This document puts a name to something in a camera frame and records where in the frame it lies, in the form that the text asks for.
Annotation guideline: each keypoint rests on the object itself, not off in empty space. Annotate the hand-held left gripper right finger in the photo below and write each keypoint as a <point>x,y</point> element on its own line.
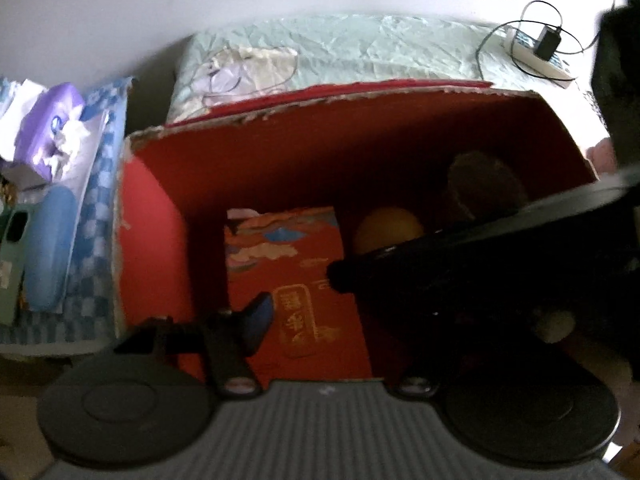
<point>402,390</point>

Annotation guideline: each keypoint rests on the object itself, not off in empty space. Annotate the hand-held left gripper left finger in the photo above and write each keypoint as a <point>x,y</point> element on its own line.
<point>260,312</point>

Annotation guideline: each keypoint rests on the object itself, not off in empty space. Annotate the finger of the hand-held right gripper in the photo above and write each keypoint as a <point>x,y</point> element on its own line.
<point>350,275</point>

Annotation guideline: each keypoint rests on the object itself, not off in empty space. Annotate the brown round fruit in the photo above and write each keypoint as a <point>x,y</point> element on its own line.
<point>480,185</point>

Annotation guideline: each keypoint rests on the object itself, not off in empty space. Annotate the red cardboard box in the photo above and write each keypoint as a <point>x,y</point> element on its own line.
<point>300,160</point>

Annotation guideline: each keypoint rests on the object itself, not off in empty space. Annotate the red printed packet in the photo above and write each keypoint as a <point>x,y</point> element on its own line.
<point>295,260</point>

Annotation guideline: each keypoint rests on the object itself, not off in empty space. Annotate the orange fruit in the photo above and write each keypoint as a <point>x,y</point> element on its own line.
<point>387,227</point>

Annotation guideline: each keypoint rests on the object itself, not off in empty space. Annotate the blue checkered cloth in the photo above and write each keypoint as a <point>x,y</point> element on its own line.
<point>100,210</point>

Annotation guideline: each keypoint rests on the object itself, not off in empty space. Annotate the dark blurred object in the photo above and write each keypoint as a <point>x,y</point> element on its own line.
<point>620,75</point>

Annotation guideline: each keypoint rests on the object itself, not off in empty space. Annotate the black charger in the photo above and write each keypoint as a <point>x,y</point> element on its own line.
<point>545,42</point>

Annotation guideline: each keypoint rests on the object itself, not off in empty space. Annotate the blue glasses case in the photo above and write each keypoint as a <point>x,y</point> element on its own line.
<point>50,245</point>

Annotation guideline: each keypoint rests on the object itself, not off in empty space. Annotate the white power strip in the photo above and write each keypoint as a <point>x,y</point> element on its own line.
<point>522,45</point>

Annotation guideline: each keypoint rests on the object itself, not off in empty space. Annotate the purple tissue pack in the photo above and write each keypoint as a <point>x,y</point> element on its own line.
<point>50,120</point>

